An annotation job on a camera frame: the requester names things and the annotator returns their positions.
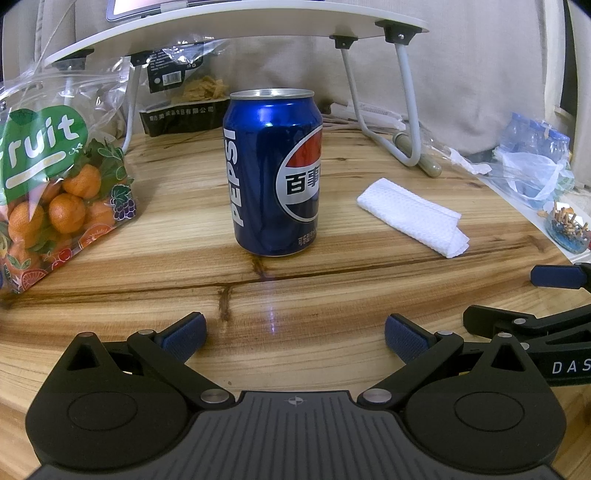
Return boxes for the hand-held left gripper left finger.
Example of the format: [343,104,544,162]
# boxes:
[58,312,235,409]

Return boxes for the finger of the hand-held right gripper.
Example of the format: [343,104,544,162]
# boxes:
[462,304,591,343]
[530,262,591,293]

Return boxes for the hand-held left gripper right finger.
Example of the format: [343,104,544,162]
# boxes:
[358,314,536,409]

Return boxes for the white paper towel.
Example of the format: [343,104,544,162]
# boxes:
[356,177,471,258]

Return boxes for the blue soda can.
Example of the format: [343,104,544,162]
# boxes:
[222,89,324,257]

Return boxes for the ashtray with cigarette butts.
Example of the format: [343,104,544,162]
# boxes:
[541,200,591,254]

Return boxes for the clear plastic bag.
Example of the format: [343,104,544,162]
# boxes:
[489,148,576,212]

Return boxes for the clear bag of tangerines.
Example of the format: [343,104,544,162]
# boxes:
[0,69,138,296]

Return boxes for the beige curtain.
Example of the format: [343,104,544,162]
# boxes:
[0,0,591,160]

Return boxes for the white folding lap table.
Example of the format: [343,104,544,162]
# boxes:
[45,0,430,168]

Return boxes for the grey tablet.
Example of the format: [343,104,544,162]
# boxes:
[105,0,191,22]

